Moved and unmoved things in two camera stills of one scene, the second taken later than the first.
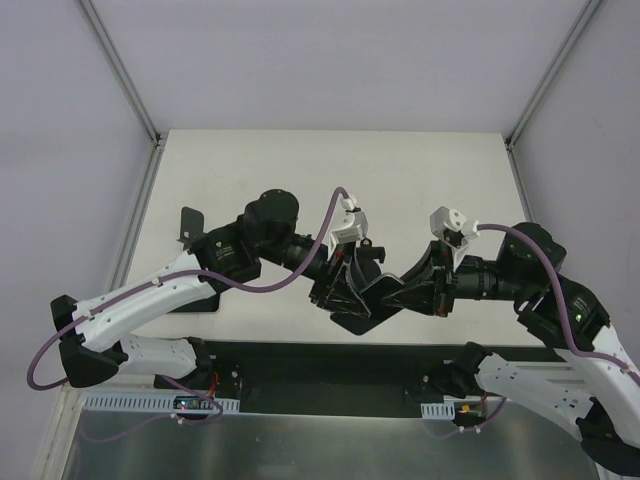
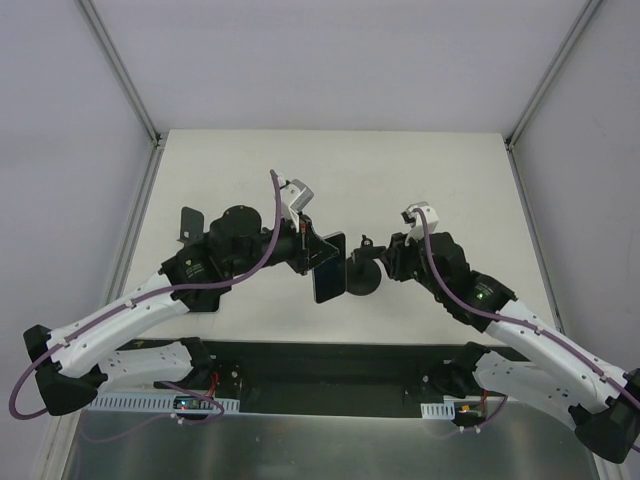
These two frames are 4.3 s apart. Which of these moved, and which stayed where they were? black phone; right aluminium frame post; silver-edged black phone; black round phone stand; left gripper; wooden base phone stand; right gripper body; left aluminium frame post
Moved: silver-edged black phone; left gripper; right gripper body
Stayed: left aluminium frame post; black round phone stand; right aluminium frame post; wooden base phone stand; black phone
